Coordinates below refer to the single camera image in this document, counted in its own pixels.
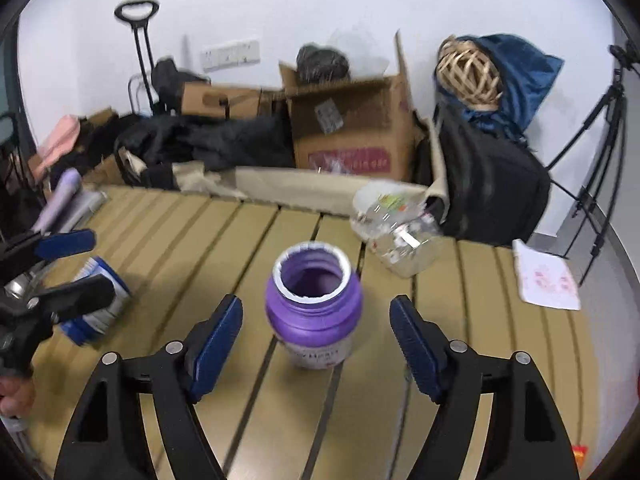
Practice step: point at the large cardboard box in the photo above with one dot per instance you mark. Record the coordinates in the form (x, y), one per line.
(362, 126)

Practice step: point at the black plastic bag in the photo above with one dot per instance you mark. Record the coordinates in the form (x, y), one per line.
(318, 65)

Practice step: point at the black clothes pile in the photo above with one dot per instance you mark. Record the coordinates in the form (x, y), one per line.
(147, 151)

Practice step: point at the woven rattan ball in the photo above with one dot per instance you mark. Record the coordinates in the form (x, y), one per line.
(467, 72)

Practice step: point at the pink cloth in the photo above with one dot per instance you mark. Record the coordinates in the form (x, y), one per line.
(60, 142)

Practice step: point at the clear plastic jar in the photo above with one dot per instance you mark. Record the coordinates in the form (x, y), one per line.
(392, 219)

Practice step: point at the purple plastic bottle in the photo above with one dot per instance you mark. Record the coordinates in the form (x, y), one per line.
(313, 302)

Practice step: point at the small cardboard box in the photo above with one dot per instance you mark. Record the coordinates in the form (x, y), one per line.
(211, 100)

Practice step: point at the white wall socket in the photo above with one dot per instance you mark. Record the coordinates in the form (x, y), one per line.
(235, 53)

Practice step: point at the person's left hand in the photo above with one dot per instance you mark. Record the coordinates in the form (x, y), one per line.
(17, 395)

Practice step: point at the black suitcase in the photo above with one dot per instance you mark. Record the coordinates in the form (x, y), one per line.
(497, 190)

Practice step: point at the blue fabric bag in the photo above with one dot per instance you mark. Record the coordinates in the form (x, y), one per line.
(527, 76)

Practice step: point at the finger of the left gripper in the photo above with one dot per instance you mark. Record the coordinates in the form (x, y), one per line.
(61, 245)
(72, 300)

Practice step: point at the white paper card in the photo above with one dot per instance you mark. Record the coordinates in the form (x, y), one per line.
(544, 280)

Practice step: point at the purple umbrella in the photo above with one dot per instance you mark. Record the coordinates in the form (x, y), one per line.
(68, 186)

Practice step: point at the blue white can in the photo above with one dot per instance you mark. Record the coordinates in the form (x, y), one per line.
(106, 308)

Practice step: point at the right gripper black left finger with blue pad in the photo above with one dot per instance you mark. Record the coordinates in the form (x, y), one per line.
(106, 439)

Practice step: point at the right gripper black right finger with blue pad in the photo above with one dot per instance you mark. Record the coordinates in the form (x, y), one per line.
(526, 438)

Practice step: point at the black tripod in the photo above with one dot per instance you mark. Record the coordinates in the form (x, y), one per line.
(597, 198)

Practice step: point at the black trolley handle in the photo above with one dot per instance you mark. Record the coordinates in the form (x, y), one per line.
(137, 14)

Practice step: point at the orange snack packet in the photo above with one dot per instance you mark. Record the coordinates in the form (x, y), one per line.
(580, 454)

